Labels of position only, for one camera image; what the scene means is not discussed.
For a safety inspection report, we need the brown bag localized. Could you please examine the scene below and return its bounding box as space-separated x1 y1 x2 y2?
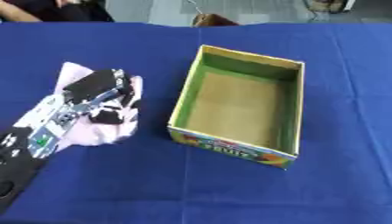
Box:
191 12 241 28

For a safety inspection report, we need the cardboard box with green inside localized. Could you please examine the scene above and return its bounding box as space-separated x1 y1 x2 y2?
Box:
166 44 306 170

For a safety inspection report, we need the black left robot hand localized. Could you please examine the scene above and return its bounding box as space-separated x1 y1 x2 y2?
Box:
61 68 144 125

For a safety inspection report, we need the person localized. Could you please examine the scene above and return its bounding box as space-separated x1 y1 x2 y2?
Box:
0 0 116 24

